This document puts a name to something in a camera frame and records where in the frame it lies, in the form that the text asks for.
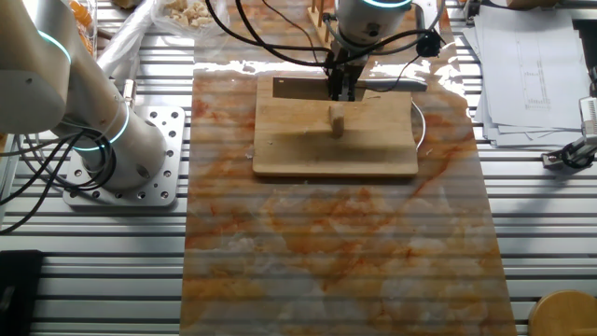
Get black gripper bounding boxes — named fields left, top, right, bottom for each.
left=326, top=44, right=368, bottom=103

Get steel kitchen cleaver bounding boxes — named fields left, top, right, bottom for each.
left=271, top=76, right=429, bottom=103

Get peeled lotus root piece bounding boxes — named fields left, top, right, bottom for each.
left=327, top=103, right=347, bottom=139

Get bag of lotus root slices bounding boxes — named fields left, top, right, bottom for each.
left=150, top=0, right=231, bottom=39

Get wooden peg rack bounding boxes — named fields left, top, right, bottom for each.
left=307, top=0, right=337, bottom=48

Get wooden cutting board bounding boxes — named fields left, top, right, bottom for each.
left=252, top=74, right=427, bottom=178

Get orange marble pattern mat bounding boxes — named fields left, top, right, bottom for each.
left=179, top=0, right=518, bottom=336

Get stack of white papers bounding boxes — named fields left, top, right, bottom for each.
left=461, top=3, right=594, bottom=150

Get roll of clear plastic bags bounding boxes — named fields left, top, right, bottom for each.
left=95, top=0, right=156, bottom=83

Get oranges in bag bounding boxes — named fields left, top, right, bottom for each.
left=68, top=0, right=100, bottom=60

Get orange fruit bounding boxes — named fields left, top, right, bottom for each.
left=77, top=31, right=96, bottom=56
left=69, top=0, right=93, bottom=28

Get round wooden lid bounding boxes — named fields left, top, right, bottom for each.
left=527, top=289, right=597, bottom=336

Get black box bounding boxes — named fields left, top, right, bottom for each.
left=0, top=249, right=45, bottom=336

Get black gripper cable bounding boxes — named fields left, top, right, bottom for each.
left=203, top=0, right=444, bottom=92

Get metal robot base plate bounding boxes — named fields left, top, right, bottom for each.
left=62, top=105, right=187, bottom=208

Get small grey camera on clamp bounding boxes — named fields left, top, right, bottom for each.
left=540, top=95, right=597, bottom=171

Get black cable bundle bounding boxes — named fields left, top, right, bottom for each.
left=0, top=128, right=118, bottom=234

